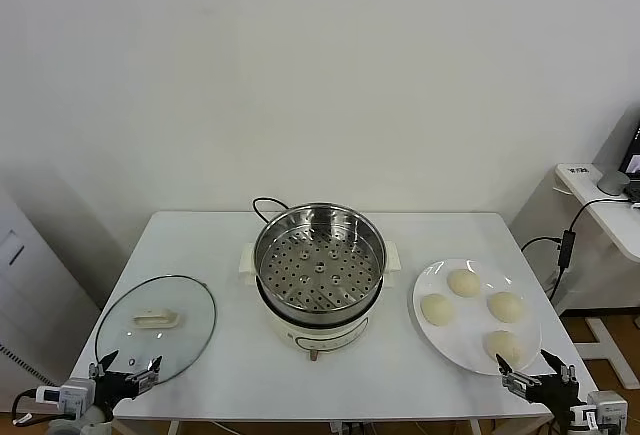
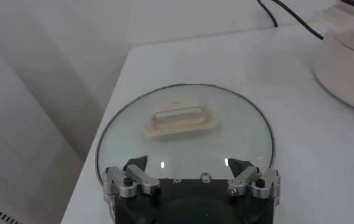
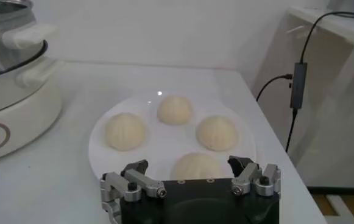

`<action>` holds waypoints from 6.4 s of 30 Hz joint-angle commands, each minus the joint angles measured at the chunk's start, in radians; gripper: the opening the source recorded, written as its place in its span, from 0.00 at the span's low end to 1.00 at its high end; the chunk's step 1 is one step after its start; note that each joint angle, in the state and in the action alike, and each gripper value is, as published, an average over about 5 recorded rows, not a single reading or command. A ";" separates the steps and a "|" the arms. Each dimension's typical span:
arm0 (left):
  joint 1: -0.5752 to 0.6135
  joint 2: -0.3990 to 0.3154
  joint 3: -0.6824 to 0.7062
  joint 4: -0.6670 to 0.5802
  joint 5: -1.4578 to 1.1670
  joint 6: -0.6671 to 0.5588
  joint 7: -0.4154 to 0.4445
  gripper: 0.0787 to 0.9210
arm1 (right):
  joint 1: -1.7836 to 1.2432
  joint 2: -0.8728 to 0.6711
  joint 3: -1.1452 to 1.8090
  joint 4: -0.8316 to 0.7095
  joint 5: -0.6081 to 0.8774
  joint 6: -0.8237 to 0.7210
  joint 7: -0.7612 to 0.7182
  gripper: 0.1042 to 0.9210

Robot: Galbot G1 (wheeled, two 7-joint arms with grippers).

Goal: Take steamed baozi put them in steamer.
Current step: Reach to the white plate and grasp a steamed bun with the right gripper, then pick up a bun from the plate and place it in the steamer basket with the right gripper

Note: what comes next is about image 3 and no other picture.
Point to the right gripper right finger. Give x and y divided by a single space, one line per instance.
249 178

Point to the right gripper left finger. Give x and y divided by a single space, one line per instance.
128 182

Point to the cream steamed baozi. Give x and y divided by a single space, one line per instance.
217 133
125 131
196 167
174 109

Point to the white round plate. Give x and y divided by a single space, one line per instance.
164 143

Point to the white electric cooker base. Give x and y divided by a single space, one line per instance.
21 121

